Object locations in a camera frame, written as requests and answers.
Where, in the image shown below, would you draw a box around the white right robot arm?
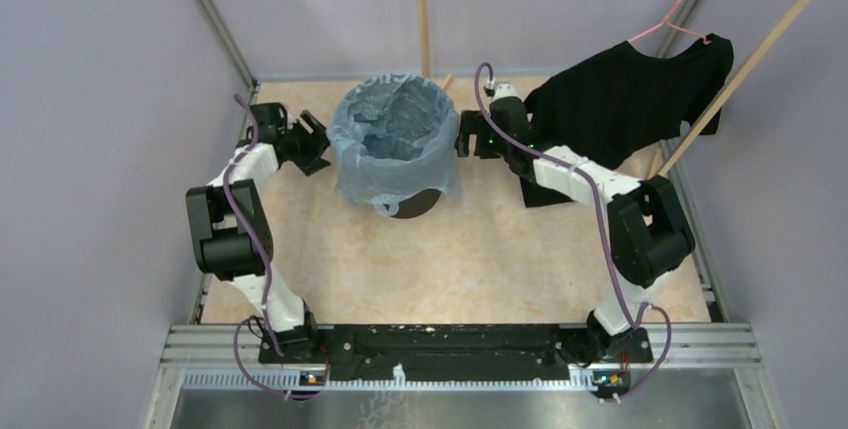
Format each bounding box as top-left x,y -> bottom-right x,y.
455,96 -> 696,361

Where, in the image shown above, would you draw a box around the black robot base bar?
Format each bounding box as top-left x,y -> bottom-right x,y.
258,323 -> 654,382

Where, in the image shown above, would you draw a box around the black trash bin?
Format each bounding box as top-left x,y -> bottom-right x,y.
391,189 -> 442,219

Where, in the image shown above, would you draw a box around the aluminium frame rail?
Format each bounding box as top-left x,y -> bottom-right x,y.
160,323 -> 762,400

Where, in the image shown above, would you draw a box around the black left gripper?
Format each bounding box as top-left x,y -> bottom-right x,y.
280,110 -> 346,176

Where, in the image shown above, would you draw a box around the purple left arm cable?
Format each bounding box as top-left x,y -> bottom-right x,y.
221,93 -> 326,403

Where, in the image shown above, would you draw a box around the black t-shirt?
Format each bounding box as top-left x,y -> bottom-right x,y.
524,34 -> 734,169

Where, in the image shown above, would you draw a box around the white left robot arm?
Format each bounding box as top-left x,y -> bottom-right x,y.
185,102 -> 330,363

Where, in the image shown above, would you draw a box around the blue plastic trash bag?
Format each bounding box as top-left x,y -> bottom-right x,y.
327,73 -> 461,217

